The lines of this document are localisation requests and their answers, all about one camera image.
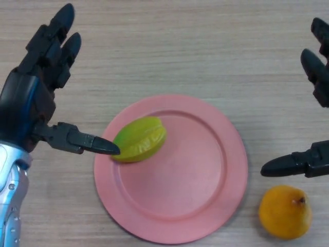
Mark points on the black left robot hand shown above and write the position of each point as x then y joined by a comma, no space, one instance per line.
23,103

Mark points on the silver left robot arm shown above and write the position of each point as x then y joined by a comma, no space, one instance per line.
10,193

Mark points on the orange yellow pear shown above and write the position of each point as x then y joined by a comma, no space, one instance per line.
282,209

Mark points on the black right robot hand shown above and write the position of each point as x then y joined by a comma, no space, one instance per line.
318,77

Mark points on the pink round plate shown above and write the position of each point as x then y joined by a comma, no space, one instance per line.
180,185

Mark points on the yellow green starfruit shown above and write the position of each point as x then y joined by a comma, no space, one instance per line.
141,139

